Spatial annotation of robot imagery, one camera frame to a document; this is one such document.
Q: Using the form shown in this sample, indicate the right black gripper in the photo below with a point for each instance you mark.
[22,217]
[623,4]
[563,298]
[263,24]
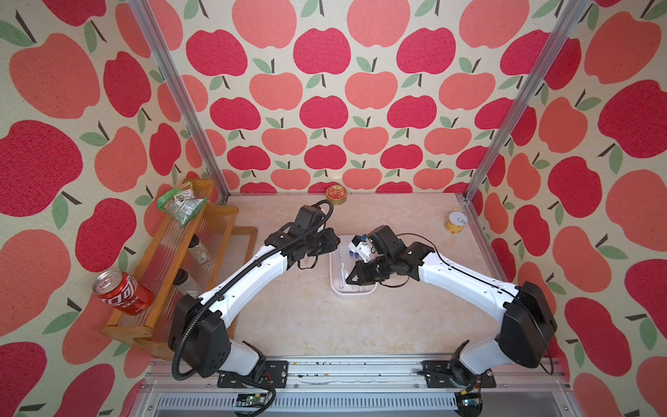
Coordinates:
[361,276]

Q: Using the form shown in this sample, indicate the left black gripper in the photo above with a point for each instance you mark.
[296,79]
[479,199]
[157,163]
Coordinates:
[333,241]

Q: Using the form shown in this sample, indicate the white rectangular tray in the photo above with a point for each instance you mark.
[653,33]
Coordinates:
[334,270]

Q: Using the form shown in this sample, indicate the white wipe cloth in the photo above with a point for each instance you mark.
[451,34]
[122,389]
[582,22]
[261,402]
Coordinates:
[349,270]

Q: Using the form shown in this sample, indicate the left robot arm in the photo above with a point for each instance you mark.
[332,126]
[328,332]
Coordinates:
[199,334]

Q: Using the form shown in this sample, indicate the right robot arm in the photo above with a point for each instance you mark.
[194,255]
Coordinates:
[527,325]

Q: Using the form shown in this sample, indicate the red gold round tin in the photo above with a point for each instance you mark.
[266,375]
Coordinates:
[336,194]

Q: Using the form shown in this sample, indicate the yellow white can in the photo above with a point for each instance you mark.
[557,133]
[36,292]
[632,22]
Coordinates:
[456,222]

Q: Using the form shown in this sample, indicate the glass spice jar upper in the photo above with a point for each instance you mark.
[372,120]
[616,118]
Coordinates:
[198,250]

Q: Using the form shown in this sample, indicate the glass spice jar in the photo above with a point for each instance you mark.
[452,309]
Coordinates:
[198,250]
[186,284]

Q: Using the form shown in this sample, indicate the wooden shelf rack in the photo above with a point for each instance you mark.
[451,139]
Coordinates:
[230,246]

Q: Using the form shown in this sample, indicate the glass spice jar lower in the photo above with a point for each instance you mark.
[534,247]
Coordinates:
[186,284]

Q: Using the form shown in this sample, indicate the green snack bag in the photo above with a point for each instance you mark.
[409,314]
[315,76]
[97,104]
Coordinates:
[181,203]

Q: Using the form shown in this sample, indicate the red cola can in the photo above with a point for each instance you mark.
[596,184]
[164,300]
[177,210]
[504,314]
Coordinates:
[122,291]

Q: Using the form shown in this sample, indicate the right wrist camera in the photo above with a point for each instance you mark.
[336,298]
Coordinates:
[380,241]

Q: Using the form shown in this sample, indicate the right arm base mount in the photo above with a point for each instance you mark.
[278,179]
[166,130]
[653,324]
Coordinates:
[443,375]

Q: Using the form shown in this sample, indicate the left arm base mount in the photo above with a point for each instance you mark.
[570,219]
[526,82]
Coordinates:
[267,374]

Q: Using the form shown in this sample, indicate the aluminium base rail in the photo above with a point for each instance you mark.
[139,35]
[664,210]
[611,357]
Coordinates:
[370,385]

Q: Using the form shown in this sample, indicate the left aluminium frame post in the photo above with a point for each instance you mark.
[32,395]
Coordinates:
[150,28]

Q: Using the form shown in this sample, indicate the aluminium frame post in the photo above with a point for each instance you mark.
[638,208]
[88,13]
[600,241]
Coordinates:
[570,17]
[150,28]

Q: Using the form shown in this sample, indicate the right aluminium frame post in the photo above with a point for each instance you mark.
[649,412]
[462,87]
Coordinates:
[570,17]

